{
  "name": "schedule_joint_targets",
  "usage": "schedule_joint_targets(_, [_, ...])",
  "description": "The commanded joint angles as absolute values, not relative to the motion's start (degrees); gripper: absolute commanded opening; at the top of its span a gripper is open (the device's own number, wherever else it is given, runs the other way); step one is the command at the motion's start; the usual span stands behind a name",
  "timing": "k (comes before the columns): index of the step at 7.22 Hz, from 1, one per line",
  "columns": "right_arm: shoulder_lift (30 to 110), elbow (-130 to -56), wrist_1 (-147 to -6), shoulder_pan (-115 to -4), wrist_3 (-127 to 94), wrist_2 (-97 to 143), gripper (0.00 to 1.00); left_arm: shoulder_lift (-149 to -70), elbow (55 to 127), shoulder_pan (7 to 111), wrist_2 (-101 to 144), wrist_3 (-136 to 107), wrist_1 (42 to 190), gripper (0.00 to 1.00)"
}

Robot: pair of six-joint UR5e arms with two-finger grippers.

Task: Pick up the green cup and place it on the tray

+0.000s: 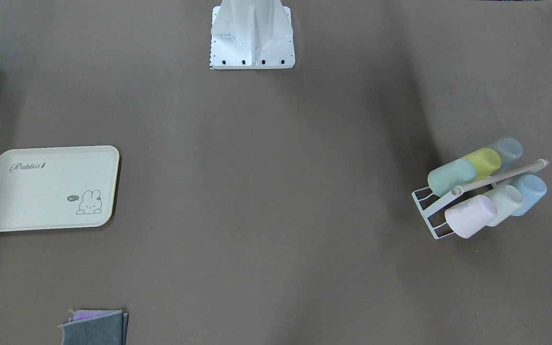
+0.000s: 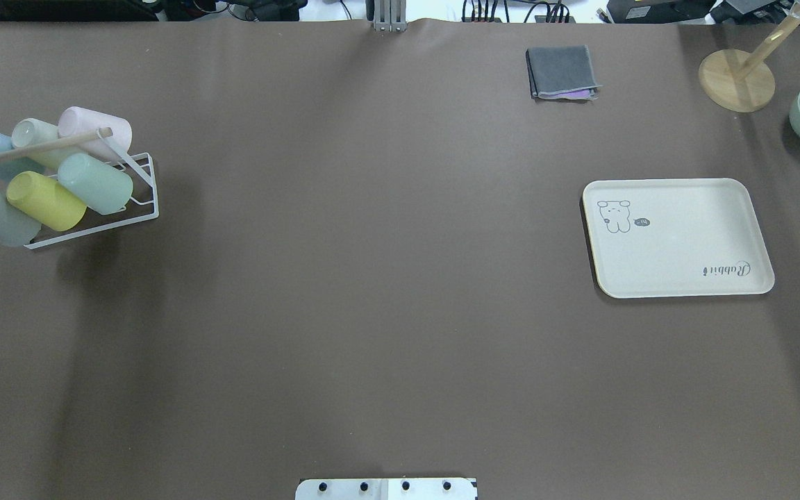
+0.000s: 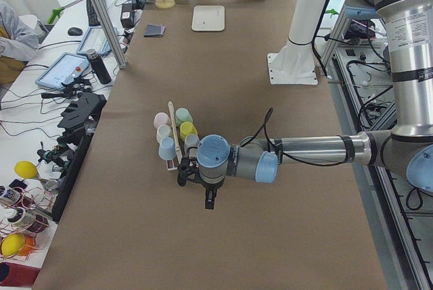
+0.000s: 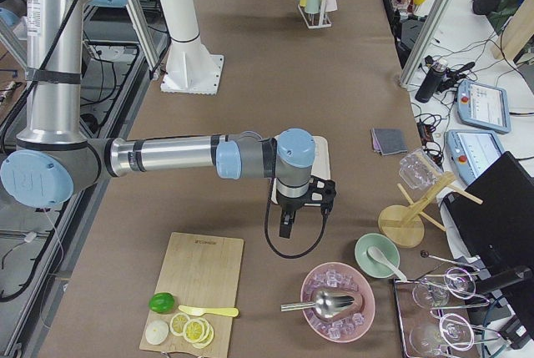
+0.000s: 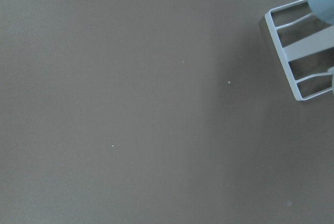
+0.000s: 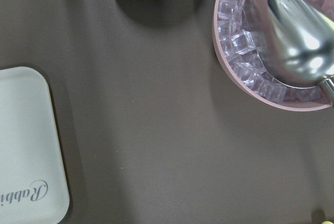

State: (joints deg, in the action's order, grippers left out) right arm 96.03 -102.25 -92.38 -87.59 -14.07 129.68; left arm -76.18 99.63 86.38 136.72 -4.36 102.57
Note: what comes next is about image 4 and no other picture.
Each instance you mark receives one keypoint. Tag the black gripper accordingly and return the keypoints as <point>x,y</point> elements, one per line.
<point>289,204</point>

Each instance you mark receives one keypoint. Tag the green cup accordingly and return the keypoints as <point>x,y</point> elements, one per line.
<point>312,6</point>

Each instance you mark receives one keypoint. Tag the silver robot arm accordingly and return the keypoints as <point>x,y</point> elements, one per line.
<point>54,160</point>

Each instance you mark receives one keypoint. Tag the cream rabbit tray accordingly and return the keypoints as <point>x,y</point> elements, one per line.
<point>320,169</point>

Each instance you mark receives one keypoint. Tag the pink cup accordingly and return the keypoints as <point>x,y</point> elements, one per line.
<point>330,6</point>

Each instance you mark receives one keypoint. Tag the clear ice cubes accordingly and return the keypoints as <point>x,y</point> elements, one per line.
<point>347,326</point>

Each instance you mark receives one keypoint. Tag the white ceramic spoon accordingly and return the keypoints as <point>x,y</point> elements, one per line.
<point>377,255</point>

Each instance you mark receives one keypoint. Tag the metal ice scoop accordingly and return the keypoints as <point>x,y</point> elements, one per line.
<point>329,304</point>

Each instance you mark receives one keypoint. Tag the bamboo cutting board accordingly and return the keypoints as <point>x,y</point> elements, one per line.
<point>200,271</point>

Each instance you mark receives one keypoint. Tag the wooden mug tree stand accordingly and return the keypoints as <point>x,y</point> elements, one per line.
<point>403,224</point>

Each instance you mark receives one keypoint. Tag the yellow plastic knife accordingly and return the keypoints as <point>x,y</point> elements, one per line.
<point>201,311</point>

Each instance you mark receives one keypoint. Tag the grey folded cloth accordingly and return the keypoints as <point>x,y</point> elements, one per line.
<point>388,141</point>

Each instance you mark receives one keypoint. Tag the pink bowl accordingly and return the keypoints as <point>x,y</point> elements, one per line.
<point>368,308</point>

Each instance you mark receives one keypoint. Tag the clear glass mug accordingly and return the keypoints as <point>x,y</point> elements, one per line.
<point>418,170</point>

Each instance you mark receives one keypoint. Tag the lemon slice middle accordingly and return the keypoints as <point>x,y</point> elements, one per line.
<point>195,330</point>

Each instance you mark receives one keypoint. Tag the lemon slice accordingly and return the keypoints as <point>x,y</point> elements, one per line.
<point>206,340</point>
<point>177,323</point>
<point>195,330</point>

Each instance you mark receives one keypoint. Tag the lemon slice right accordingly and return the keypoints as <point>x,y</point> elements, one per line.
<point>206,340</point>

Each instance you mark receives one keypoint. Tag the green lime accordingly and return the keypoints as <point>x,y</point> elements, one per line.
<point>162,303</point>

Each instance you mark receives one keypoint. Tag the lemon slice left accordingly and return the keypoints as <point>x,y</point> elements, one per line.
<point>177,323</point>

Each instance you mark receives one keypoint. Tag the upper wine glass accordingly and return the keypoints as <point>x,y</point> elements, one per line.
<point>435,291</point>

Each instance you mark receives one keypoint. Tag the wine glass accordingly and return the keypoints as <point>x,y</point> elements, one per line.
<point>446,338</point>
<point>435,291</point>

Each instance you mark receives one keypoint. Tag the white lemon end piece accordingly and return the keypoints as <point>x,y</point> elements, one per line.
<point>156,332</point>

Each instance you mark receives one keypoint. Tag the lower teach pendant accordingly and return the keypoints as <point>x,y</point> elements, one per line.
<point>472,152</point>

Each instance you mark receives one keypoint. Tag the teach pendant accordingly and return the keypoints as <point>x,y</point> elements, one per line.
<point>483,106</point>
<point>472,152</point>

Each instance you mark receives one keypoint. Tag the lower wine glass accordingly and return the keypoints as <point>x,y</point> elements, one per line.
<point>446,338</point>

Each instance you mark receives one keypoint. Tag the black water bottle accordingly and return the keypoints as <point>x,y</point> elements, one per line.
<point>431,81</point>

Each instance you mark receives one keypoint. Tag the black laptop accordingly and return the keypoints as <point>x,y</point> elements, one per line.
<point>500,230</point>

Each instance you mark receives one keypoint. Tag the upper teach pendant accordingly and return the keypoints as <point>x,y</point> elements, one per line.
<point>483,106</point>

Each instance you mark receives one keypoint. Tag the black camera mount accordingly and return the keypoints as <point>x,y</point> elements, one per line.
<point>321,193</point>

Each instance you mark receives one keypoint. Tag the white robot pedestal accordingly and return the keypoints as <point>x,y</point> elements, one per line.
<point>190,67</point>

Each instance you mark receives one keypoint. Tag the black wire glass rack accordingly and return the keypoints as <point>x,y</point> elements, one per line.
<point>410,315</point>

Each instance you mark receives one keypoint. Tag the white wire cup rack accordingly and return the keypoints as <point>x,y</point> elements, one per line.
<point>320,20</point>

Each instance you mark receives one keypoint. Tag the aluminium frame post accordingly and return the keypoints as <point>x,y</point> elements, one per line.
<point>437,12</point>

